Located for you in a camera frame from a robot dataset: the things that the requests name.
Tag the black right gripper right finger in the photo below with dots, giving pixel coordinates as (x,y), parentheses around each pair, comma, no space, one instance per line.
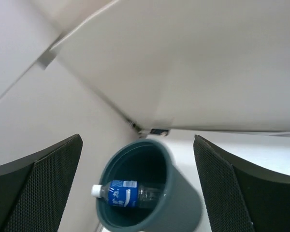
(239,195)

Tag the dark green plastic bin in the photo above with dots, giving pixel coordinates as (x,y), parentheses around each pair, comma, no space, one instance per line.
(179,208)

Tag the aluminium frame rail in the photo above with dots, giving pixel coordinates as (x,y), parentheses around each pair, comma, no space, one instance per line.
(166,131)

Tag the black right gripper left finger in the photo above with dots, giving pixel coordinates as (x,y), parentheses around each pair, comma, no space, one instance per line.
(34,189)

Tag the blue label water bottle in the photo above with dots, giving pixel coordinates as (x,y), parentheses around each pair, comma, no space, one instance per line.
(129,193)

